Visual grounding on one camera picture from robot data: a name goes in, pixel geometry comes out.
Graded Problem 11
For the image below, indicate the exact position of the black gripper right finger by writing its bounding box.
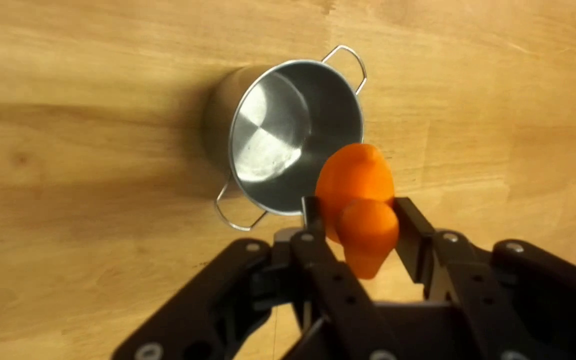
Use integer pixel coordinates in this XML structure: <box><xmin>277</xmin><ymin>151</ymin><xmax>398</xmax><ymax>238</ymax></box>
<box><xmin>389</xmin><ymin>199</ymin><xmax>576</xmax><ymax>360</ymax></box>

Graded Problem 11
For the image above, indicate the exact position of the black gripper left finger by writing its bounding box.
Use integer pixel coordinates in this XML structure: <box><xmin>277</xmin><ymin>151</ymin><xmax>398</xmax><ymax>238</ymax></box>
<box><xmin>109</xmin><ymin>196</ymin><xmax>373</xmax><ymax>360</ymax></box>

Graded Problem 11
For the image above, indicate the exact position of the small steel pot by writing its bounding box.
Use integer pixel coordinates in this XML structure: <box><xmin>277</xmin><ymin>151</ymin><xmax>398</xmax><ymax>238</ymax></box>
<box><xmin>202</xmin><ymin>45</ymin><xmax>368</xmax><ymax>232</ymax></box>

